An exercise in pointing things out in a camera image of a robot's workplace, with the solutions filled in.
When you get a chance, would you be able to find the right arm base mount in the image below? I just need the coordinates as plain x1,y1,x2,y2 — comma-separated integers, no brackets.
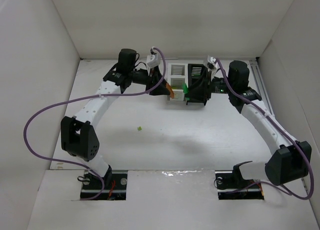
213,161,264,200

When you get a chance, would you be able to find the green rectangular lego brick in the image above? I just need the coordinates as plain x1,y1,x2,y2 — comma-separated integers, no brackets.
182,83,189,101

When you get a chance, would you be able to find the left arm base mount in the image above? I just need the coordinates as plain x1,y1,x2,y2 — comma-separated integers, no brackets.
77,169,129,200

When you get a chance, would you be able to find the brown lego plate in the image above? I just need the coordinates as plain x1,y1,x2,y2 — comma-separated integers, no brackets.
165,83,175,99

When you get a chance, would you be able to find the black slotted container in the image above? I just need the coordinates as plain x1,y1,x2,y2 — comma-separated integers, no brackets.
184,64,211,105

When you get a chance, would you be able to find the white slotted container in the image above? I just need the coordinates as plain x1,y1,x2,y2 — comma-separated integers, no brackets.
167,63,188,101

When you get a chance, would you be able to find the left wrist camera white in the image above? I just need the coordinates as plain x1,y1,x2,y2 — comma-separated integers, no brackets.
146,54,161,70

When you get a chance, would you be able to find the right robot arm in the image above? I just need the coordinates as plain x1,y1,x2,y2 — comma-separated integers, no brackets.
183,57,314,186

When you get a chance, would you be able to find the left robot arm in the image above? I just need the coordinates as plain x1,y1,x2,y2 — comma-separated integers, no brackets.
60,47,174,185

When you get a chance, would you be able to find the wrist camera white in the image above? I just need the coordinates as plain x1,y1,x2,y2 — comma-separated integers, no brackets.
146,54,161,70
203,56,219,78

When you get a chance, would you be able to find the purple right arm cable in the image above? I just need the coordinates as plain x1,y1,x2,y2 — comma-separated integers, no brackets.
214,58,315,200

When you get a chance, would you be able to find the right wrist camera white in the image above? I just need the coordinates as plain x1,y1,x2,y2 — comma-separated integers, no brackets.
203,56,219,78

